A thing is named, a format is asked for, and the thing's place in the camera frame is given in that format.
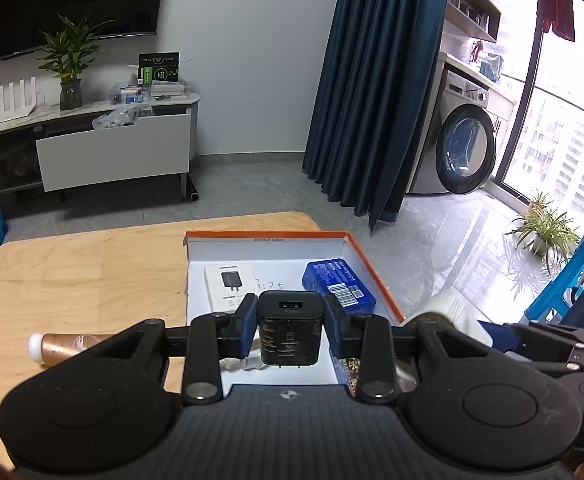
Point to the white charger packaging box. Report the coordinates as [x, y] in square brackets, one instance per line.
[229, 285]

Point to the clear bag of small parts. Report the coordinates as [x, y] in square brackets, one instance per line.
[117, 119]

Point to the wall shelf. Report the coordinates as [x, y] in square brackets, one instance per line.
[472, 10]

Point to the blue playing card box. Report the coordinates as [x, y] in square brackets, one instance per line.
[349, 370]

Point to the black television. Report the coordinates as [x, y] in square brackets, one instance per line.
[47, 0]

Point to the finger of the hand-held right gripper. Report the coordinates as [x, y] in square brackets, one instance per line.
[547, 342]

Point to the blue tin box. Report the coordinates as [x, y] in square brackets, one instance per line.
[337, 282]

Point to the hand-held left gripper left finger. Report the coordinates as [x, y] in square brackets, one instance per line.
[244, 327]

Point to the brown cosmetic tube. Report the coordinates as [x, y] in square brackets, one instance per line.
[67, 347]

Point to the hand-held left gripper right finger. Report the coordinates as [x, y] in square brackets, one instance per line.
[334, 327]

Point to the dark blue curtain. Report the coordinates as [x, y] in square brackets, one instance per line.
[372, 85]

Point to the green spider plant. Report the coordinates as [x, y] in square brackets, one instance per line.
[542, 232]

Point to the black cylinder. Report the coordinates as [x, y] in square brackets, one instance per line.
[192, 191]

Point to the low television cabinet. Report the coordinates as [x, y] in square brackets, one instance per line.
[12, 140]

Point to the plant in glass vase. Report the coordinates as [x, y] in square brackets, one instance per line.
[71, 92]

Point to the orange white cardboard box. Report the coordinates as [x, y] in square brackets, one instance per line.
[292, 271]

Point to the black green box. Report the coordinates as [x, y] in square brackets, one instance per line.
[159, 70]

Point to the hanging clothes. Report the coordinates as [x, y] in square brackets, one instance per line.
[567, 0]

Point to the silver washing machine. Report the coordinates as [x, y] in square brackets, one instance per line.
[462, 145]

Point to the white cabinet drawer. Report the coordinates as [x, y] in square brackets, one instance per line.
[112, 152]

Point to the white router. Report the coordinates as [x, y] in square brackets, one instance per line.
[14, 110]

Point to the black charger adapter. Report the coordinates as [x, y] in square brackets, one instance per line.
[289, 330]

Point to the clear plastic boxes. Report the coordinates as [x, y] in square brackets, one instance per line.
[137, 92]

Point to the blue plastic stool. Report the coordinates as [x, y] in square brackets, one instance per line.
[572, 275]

